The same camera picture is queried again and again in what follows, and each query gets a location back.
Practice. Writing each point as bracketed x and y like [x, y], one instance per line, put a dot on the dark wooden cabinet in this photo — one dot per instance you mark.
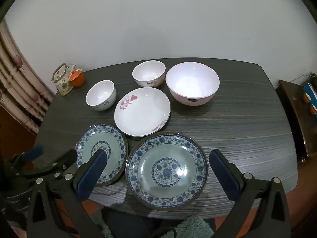
[294, 109]

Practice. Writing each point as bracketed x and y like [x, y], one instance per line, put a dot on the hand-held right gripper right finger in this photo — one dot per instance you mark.
[224, 176]

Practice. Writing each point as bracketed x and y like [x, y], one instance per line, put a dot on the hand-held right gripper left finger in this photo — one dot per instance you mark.
[91, 173]

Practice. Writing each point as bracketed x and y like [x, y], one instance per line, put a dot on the blue box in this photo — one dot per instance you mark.
[310, 90]

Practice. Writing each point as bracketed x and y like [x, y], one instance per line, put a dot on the floral ceramic teapot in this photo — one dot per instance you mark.
[62, 84]

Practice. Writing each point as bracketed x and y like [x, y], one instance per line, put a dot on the small white bowl pink print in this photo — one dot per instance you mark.
[148, 72]

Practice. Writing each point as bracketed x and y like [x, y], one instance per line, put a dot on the small blue patterned plate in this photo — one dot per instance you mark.
[116, 138]

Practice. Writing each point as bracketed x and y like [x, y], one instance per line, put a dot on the green fluffy cloth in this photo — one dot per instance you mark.
[193, 228]

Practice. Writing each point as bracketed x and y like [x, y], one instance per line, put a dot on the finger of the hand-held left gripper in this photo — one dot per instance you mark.
[32, 153]
[63, 160]

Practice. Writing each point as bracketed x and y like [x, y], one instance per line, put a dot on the small white bowl blue print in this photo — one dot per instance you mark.
[99, 94]

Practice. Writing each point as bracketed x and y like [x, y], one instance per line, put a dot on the orange cup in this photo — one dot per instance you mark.
[78, 79]

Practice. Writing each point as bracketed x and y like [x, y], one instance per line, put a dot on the large blue patterned plate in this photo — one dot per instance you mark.
[146, 163]

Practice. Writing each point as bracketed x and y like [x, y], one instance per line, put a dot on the white plate pink flowers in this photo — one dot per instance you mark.
[143, 114]

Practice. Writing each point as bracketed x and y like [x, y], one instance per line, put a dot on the large pink bowl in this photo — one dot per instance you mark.
[193, 81]

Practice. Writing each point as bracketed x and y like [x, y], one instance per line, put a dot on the person's legs dark trousers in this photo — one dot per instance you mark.
[138, 225]

